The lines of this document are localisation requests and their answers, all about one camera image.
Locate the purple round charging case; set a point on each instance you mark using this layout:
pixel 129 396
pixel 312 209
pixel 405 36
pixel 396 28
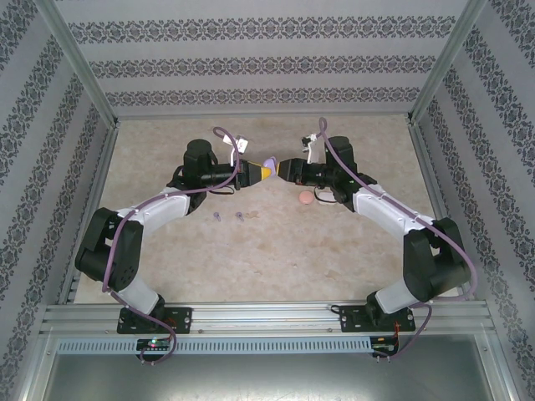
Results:
pixel 271 163

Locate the pink round charging case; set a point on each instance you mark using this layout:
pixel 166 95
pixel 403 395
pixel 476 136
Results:
pixel 306 198

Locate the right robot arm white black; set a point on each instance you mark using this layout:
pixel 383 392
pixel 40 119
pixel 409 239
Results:
pixel 426 259

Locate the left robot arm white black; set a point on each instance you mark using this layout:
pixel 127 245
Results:
pixel 104 250

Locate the grey metal shelf panel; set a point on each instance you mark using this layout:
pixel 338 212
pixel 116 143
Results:
pixel 267 376

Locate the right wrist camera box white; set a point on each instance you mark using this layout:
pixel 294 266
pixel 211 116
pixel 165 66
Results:
pixel 312 152

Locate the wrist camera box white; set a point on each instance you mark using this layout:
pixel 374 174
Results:
pixel 241 145
pixel 312 152

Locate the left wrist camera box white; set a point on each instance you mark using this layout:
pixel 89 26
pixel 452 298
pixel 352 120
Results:
pixel 241 145

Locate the right aluminium side rail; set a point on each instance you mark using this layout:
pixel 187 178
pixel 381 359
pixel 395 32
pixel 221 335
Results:
pixel 426 167

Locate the aluminium side rail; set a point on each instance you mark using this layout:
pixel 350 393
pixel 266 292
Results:
pixel 99 179
pixel 426 167

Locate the left aluminium side rail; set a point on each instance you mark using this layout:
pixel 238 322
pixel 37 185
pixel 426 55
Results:
pixel 99 179

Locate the right aluminium frame post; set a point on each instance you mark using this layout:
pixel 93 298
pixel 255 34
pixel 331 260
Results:
pixel 444 62

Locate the aluminium frame post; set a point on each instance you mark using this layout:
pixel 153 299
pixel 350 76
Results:
pixel 444 62
pixel 79 62

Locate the aluminium mounting rail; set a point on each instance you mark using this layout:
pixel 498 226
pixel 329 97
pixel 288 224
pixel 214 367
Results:
pixel 259 317

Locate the left aluminium frame post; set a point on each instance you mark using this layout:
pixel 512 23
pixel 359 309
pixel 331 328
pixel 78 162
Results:
pixel 79 62

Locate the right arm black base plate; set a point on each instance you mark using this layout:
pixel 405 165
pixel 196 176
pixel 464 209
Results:
pixel 351 319

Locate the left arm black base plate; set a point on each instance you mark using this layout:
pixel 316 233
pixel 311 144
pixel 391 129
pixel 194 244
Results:
pixel 179 319

